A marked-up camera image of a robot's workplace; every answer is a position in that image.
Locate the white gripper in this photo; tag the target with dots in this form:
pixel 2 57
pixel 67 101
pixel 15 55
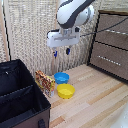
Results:
pixel 63 38

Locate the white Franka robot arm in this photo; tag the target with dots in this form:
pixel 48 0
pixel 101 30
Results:
pixel 71 13

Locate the dark framed drawer cabinet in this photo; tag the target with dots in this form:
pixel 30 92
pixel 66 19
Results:
pixel 92 50

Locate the brown fabric drawer front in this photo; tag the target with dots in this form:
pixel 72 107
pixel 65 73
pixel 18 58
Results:
pixel 113 40

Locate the blue bowl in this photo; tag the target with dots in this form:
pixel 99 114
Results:
pixel 61 78

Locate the colourful patterned snack box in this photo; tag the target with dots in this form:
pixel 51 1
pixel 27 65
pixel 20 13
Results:
pixel 45 82

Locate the beige woven folding screen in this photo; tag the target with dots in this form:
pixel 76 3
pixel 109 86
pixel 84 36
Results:
pixel 30 36

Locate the yellow bowl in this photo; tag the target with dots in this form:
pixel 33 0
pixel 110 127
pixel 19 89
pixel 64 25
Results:
pixel 66 91

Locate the black fabric storage box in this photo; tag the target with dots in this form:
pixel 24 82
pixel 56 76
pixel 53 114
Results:
pixel 20 100

